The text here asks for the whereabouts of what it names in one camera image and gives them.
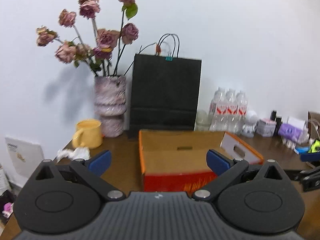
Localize brown corrugated cardboard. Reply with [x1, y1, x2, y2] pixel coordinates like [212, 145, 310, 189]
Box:
[308, 112, 320, 140]

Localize black paper bag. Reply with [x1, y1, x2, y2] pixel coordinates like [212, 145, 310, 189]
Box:
[127, 34, 202, 138]

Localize right water bottle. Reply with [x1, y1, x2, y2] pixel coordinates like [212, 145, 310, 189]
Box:
[236, 90, 248, 134]

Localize middle water bottle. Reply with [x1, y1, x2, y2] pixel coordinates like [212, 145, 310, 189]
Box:
[226, 88, 238, 133]

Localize dried pink roses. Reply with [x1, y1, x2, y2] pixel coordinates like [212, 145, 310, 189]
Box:
[35, 0, 144, 77]

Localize clear glass cup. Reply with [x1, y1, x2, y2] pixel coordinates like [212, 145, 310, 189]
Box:
[194, 109, 210, 131]

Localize yellow mug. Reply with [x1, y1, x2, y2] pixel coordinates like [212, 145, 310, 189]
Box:
[72, 119, 103, 149]

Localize red orange cardboard box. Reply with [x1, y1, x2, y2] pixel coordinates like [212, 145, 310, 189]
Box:
[139, 130, 264, 193]

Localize teal binder clip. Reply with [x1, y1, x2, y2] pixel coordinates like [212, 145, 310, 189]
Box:
[165, 53, 174, 62]

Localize white robot figurine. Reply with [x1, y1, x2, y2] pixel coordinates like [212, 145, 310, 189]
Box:
[241, 110, 259, 138]

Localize small white purple box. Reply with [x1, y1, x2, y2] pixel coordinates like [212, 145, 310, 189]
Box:
[256, 119, 276, 137]

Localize crumpled white tissue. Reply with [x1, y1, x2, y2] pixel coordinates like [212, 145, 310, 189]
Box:
[55, 147, 91, 163]

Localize left water bottle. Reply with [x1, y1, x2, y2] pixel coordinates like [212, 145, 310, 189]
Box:
[209, 87, 227, 131]

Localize black small bottle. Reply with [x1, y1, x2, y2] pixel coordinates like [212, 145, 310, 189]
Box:
[270, 110, 282, 137]

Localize purple tissue pack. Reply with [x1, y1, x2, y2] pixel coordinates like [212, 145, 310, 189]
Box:
[278, 124, 303, 143]

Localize pink marbled vase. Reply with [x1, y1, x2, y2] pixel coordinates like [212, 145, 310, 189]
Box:
[94, 76, 126, 138]

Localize water bottle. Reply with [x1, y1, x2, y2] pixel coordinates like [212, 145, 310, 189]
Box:
[226, 88, 238, 133]
[209, 87, 227, 131]
[236, 90, 248, 134]

